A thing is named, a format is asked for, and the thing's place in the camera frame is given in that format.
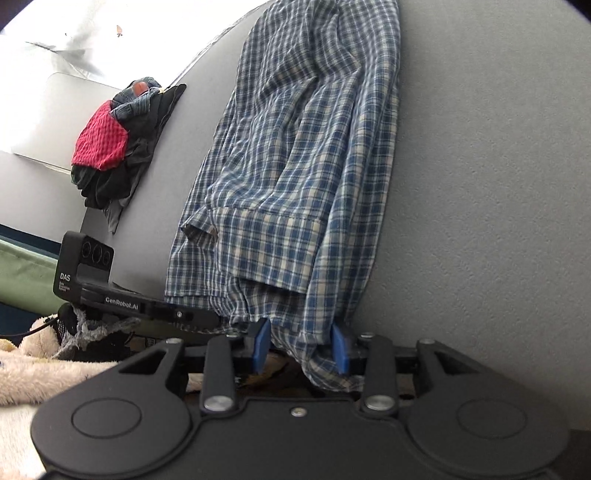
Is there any green fabric bag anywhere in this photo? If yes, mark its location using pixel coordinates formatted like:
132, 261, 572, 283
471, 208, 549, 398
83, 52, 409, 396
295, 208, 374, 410
0, 240, 62, 316

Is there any blue plaid shirt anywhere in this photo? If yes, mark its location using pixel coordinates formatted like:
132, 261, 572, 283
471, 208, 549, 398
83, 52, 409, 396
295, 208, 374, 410
164, 1, 401, 392

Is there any red knitted garment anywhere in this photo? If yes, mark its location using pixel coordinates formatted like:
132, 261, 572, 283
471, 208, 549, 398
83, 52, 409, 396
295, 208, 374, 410
71, 100, 128, 171

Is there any dark clothes pile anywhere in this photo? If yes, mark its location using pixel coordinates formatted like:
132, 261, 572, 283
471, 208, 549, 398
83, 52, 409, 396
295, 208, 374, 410
70, 77, 186, 234

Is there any cream fluffy blanket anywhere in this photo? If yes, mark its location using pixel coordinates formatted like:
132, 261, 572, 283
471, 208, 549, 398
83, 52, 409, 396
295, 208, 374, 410
1, 315, 114, 479

